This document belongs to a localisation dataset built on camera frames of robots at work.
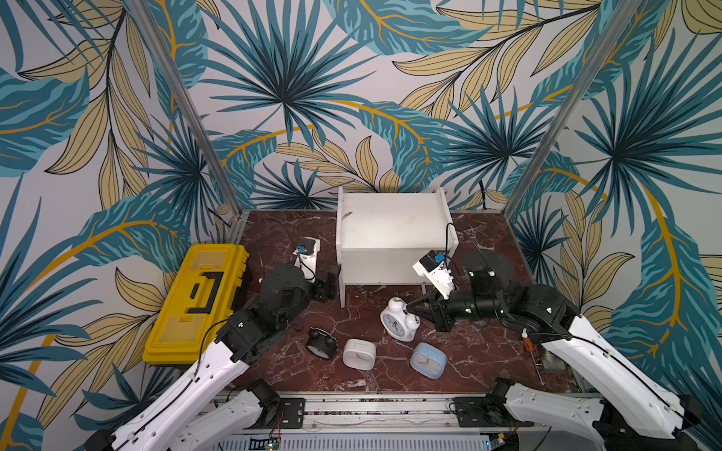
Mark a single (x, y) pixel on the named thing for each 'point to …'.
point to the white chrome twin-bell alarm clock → (397, 320)
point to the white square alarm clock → (360, 354)
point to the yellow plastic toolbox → (200, 296)
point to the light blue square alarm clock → (429, 361)
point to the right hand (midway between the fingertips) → (408, 307)
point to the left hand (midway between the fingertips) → (325, 268)
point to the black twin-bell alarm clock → (321, 343)
